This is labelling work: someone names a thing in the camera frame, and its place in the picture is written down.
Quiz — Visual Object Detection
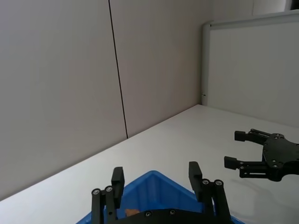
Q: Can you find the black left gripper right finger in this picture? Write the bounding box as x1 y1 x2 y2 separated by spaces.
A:
188 161 232 224

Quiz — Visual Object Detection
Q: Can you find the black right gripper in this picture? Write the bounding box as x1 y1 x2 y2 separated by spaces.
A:
223 128 299 182

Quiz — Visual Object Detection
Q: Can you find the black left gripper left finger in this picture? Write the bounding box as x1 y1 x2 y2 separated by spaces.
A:
91 167 125 224

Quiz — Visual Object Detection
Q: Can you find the small orange item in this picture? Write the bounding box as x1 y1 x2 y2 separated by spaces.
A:
125 208 141 217

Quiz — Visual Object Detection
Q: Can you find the blue plastic bin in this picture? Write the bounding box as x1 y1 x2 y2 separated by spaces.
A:
74 170 243 224

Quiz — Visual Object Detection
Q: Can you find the white partition panel grey frame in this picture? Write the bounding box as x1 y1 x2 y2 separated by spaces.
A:
202 10 299 128

